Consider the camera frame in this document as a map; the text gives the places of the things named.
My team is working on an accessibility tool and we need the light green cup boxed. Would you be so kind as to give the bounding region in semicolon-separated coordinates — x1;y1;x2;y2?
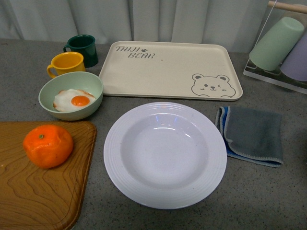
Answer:
249;17;305;71

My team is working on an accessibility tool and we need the yellow mug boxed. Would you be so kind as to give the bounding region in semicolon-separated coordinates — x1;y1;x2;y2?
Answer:
47;52;86;78

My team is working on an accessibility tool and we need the white curtain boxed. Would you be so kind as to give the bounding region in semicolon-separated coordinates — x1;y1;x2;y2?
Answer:
0;0;307;52

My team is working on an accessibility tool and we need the orange mandarin fruit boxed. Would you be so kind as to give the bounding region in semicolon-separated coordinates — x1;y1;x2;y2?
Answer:
23;124;73;169

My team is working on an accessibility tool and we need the grey blue folded cloth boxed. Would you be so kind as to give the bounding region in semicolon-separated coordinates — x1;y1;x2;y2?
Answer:
215;106;283;168

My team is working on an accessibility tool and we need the clear acrylic cup rack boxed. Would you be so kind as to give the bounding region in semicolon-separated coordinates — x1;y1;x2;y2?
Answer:
243;0;307;94

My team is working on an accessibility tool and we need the white round plate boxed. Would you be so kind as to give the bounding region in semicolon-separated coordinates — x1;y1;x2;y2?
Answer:
104;102;227;209

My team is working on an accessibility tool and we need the wooden cutting board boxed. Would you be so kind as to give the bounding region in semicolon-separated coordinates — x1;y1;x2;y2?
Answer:
0;121;97;230

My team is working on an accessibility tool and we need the lavender cup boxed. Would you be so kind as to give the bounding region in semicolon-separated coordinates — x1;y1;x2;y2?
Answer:
280;33;307;81

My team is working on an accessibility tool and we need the dark green mug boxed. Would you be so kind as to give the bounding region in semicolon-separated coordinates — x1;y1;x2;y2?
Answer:
63;34;98;68

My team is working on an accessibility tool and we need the toy fried egg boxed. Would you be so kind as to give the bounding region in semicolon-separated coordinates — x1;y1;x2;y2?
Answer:
53;89;95;112

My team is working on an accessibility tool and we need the beige bear serving tray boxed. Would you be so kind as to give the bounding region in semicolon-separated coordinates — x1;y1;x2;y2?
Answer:
99;41;243;101

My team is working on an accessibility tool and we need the light green bowl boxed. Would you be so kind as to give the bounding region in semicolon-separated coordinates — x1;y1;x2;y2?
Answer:
38;71;103;121

